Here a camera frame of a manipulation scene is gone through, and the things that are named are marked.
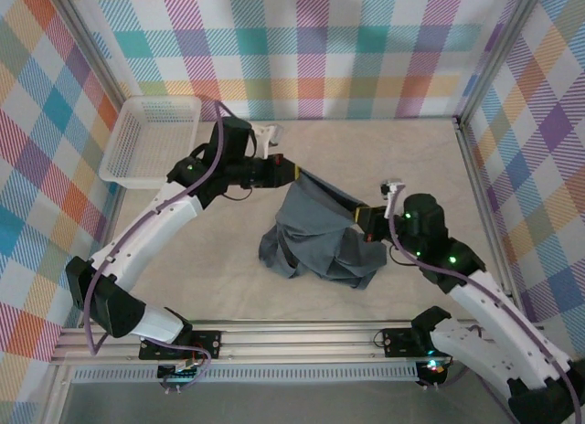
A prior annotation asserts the slotted grey cable duct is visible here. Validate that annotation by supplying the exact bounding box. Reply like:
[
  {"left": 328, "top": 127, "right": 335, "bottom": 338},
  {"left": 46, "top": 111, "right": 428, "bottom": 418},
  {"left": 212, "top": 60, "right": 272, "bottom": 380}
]
[{"left": 70, "top": 363, "right": 420, "bottom": 384}]

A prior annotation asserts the aluminium frame bar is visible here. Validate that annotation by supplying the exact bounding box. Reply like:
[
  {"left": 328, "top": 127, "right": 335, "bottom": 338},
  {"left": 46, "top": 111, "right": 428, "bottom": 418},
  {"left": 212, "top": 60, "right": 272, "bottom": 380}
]
[{"left": 38, "top": 364, "right": 74, "bottom": 424}]

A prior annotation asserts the grey t-shirt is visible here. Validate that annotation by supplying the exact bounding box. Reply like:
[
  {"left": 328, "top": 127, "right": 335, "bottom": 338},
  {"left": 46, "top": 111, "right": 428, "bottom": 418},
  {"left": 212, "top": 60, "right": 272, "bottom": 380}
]
[{"left": 258, "top": 167, "right": 388, "bottom": 291}]

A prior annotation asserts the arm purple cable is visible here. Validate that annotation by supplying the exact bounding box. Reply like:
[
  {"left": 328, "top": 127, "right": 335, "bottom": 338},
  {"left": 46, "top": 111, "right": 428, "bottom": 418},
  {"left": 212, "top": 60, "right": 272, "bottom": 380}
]
[
  {"left": 83, "top": 100, "right": 229, "bottom": 388},
  {"left": 387, "top": 185, "right": 584, "bottom": 424}
]

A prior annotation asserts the white plastic basket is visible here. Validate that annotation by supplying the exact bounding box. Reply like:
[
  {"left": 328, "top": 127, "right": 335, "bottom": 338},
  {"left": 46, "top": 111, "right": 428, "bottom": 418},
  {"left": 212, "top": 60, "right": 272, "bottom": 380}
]
[{"left": 98, "top": 96, "right": 203, "bottom": 191}]

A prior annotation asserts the electronics board with lit LEDs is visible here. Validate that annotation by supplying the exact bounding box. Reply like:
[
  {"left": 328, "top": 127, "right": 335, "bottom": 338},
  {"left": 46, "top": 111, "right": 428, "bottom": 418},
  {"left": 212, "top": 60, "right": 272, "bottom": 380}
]
[{"left": 418, "top": 357, "right": 452, "bottom": 385}]

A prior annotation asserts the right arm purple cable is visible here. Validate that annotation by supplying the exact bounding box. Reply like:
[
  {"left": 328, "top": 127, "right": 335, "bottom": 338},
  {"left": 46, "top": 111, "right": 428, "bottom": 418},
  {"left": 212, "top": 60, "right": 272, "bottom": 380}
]
[{"left": 387, "top": 185, "right": 584, "bottom": 424}]

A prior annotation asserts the thin black gripper wire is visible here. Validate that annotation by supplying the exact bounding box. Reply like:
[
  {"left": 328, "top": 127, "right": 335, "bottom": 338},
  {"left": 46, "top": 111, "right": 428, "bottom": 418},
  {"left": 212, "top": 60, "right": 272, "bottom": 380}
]
[
  {"left": 386, "top": 243, "right": 415, "bottom": 266},
  {"left": 226, "top": 185, "right": 253, "bottom": 204}
]

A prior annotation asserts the black electronics board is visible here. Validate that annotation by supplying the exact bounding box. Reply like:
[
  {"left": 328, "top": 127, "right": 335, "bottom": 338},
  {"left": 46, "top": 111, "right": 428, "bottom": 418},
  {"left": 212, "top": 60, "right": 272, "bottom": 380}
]
[{"left": 157, "top": 363, "right": 202, "bottom": 383}]

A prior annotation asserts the aluminium frame post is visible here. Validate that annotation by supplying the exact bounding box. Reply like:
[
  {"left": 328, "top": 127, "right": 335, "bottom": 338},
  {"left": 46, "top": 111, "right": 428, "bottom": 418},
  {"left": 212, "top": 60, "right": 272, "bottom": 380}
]
[
  {"left": 456, "top": 0, "right": 548, "bottom": 123},
  {"left": 48, "top": 0, "right": 128, "bottom": 106}
]

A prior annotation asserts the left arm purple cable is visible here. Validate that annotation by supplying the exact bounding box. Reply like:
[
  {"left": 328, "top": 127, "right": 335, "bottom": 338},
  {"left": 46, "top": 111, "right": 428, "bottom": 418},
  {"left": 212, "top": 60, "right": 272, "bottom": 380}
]
[{"left": 83, "top": 100, "right": 229, "bottom": 388}]

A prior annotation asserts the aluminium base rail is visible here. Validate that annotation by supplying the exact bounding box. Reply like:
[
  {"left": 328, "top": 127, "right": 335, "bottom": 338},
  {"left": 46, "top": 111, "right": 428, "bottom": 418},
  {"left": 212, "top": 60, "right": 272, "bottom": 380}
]
[{"left": 48, "top": 320, "right": 549, "bottom": 366}]

